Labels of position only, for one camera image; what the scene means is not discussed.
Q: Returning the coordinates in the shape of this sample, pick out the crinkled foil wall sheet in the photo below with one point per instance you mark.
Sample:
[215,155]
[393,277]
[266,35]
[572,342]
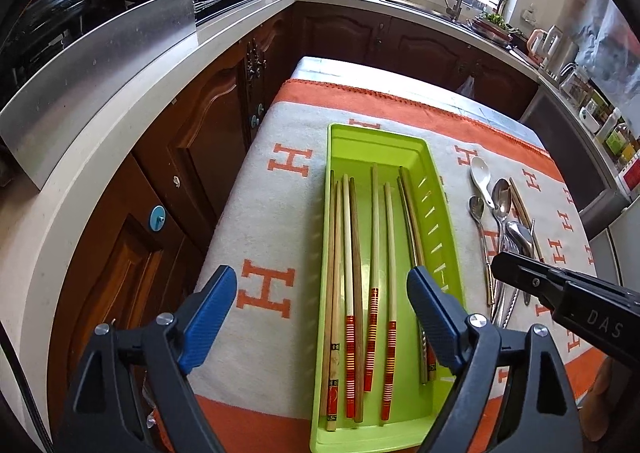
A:
[605,43]

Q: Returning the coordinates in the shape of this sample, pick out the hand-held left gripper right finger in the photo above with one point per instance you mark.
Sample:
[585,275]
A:
[435,318]

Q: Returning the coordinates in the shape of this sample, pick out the white plastic bottle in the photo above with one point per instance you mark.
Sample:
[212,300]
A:
[609,124]

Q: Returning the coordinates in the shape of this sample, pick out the brown wooden kitchen cabinet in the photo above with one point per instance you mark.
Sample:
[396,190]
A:
[210,133]

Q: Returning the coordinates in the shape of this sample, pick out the black gas stove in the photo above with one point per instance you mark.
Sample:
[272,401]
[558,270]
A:
[220,4]

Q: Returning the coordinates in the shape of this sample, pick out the oil bottle with green label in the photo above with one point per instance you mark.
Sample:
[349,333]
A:
[620,139]

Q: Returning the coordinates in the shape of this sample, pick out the grey appliance cabinet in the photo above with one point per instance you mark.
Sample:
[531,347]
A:
[565,148]

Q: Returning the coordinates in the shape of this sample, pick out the large metal spoon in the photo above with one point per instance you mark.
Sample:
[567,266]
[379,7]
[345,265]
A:
[501,195]

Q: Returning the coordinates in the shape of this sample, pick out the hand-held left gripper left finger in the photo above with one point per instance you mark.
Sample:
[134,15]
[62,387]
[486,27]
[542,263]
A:
[210,318]

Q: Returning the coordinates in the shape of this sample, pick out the small metal spoon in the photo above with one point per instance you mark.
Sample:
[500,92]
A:
[475,209]

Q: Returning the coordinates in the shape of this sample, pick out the metal fork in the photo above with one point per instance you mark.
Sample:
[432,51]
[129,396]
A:
[507,249]

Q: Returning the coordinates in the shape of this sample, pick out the stainless steel splash guard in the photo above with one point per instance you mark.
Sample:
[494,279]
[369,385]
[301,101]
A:
[100,73]

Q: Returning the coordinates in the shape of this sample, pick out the yellow bottle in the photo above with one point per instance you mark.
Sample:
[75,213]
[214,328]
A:
[630,150]

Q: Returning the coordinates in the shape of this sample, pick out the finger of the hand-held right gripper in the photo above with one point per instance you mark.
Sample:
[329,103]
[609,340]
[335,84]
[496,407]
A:
[525,275]

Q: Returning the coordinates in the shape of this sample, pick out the person's right hand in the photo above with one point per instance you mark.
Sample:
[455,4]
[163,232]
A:
[607,398]

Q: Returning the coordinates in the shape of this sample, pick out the hanging plastic bag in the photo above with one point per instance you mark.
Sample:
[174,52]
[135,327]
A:
[467,85]

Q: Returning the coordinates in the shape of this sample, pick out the steel sink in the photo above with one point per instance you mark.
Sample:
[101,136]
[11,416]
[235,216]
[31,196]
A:
[415,5]

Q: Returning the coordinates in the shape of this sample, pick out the white kitchen countertop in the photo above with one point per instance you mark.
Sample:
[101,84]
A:
[240,18]

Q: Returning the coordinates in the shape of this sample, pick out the white electric kettle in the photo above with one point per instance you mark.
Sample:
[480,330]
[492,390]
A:
[552,48]

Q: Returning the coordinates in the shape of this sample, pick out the white ceramic spoon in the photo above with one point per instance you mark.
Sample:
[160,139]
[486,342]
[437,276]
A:
[479,168]

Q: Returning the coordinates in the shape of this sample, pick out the clear plastic bag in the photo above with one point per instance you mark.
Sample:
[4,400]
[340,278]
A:
[151,413]

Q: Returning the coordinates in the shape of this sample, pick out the leafy green vegetables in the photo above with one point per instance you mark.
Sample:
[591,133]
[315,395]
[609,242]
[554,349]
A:
[495,19]

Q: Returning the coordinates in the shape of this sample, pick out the green plastic utensil tray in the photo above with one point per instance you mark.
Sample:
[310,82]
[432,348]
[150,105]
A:
[375,148]

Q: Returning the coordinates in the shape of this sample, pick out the green box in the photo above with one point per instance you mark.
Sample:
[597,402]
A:
[596,103]

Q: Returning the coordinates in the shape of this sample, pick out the wall socket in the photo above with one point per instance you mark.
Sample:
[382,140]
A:
[529,14]

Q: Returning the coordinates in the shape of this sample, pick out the black electric cooker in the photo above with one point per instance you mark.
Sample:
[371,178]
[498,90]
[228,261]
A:
[52,10]

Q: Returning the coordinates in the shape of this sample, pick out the red white tub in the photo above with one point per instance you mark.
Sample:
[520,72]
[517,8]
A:
[630,178]

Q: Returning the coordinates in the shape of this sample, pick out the metal soup spoon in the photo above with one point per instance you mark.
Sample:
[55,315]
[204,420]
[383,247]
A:
[520,235]

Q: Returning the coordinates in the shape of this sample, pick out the white bowl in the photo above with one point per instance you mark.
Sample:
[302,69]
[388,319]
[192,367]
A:
[590,120]

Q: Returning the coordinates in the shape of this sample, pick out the orange white printed blanket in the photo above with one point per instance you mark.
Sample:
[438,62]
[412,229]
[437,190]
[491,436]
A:
[280,213]

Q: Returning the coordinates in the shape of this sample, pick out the glass pitcher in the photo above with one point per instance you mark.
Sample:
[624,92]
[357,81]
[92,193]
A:
[575,83]

